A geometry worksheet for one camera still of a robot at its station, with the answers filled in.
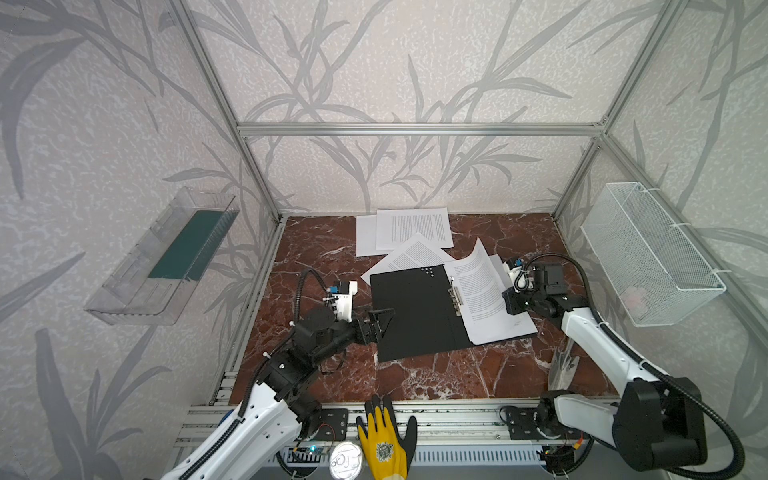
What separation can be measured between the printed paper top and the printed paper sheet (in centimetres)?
14

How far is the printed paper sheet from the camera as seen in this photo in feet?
2.95

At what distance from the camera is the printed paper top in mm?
1144
